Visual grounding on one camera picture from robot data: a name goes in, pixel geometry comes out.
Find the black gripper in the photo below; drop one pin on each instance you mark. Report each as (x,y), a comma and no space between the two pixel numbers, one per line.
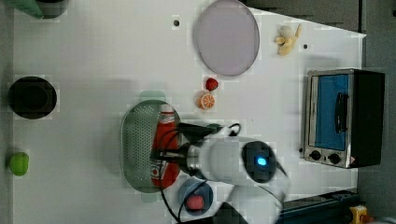
(187,156)

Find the red ketchup bottle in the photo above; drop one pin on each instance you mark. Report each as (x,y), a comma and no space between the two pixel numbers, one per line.
(166,124)

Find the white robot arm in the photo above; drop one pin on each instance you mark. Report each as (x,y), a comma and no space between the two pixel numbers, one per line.
(230,179)

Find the green oval strainer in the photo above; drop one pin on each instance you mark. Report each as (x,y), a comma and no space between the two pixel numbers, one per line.
(137,131)

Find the blue bowl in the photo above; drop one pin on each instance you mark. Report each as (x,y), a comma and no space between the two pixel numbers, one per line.
(194,187)

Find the red toy fruit in bowl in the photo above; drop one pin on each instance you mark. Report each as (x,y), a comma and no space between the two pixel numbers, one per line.
(195,202)

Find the green mug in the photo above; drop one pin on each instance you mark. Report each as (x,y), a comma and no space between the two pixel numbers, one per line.
(214,127)

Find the orange slice toy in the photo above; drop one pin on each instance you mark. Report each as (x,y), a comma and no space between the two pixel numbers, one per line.
(206,101)

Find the red strawberry toy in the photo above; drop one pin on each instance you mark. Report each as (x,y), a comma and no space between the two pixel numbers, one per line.
(211,84)

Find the grey round plate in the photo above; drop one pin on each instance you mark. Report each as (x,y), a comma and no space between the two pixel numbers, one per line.
(227,37)

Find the peeled banana toy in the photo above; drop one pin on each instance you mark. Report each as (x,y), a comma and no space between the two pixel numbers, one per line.
(287,39)

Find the black cylinder cup far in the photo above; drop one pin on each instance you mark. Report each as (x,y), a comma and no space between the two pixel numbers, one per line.
(52,8)

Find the dark blue crate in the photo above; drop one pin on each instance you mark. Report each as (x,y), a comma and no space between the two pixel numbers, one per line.
(329,208)

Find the black toaster oven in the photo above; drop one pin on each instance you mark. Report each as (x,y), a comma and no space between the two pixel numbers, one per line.
(344,117)

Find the green paper card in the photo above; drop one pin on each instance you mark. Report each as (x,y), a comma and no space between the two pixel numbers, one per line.
(29,7)

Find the yellow toy object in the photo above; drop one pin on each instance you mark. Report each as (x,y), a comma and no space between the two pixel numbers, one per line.
(360,215)

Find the black cylinder post near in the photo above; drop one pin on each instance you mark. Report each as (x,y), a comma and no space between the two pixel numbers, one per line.
(32,97)

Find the green knob post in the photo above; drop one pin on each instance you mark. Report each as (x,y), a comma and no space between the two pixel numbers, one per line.
(19,163)

